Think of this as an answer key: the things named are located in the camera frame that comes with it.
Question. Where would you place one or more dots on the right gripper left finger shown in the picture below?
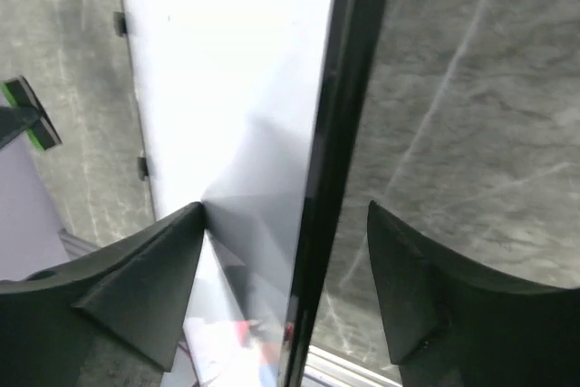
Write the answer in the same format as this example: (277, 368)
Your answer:
(93, 319)

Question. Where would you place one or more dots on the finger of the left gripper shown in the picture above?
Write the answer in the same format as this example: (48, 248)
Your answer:
(14, 121)

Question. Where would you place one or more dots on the white whiteboard black frame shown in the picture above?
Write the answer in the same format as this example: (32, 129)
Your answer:
(251, 108)

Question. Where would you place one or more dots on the green whiteboard eraser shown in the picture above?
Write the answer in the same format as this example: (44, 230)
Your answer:
(19, 93)

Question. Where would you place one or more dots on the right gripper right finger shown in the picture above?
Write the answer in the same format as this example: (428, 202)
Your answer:
(451, 321)

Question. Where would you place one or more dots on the aluminium front rail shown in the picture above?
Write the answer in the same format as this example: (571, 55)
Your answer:
(220, 348)

